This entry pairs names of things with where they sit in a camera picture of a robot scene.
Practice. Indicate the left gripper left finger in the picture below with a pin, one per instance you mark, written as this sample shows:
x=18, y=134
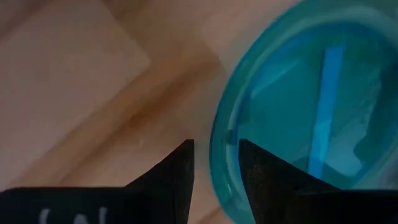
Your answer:
x=168, y=193

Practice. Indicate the teal translucent plate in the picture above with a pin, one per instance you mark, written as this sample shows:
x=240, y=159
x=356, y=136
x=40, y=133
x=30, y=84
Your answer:
x=311, y=93

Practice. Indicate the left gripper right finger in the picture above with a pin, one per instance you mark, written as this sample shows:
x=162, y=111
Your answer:
x=270, y=186

